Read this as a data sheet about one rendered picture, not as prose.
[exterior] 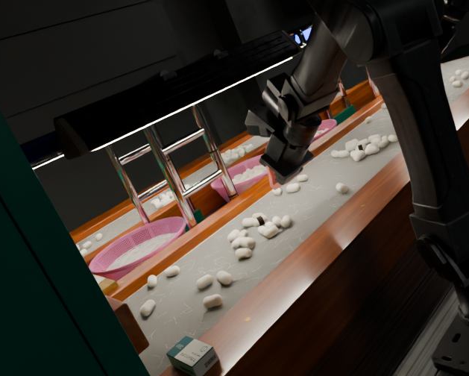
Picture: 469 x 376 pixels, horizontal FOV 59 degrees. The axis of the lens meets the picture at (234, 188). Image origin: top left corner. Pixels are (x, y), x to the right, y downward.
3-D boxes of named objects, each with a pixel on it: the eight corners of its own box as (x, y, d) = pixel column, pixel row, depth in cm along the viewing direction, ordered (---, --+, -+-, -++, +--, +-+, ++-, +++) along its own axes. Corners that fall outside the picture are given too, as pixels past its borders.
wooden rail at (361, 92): (379, 98, 208) (372, 77, 205) (36, 344, 103) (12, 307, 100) (369, 101, 212) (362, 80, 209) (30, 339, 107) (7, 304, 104)
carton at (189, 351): (219, 359, 50) (212, 345, 50) (198, 380, 48) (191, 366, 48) (191, 347, 55) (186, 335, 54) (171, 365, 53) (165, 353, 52)
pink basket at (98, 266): (206, 235, 119) (192, 207, 117) (190, 283, 94) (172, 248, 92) (125, 264, 124) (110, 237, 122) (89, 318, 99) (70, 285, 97)
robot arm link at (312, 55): (272, 100, 72) (315, -52, 43) (315, 80, 74) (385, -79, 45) (309, 159, 69) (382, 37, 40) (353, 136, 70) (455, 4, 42)
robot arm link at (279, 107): (253, 110, 82) (253, 63, 71) (291, 92, 83) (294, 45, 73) (285, 151, 76) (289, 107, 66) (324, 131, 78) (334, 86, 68)
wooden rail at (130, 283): (446, 82, 183) (439, 58, 180) (81, 385, 78) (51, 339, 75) (433, 85, 187) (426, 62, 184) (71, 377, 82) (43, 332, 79)
